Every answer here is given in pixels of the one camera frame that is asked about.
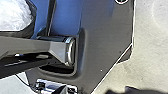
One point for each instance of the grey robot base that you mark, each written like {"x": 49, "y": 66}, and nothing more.
{"x": 100, "y": 40}

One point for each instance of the round colourful base button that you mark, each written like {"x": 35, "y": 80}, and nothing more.
{"x": 121, "y": 1}

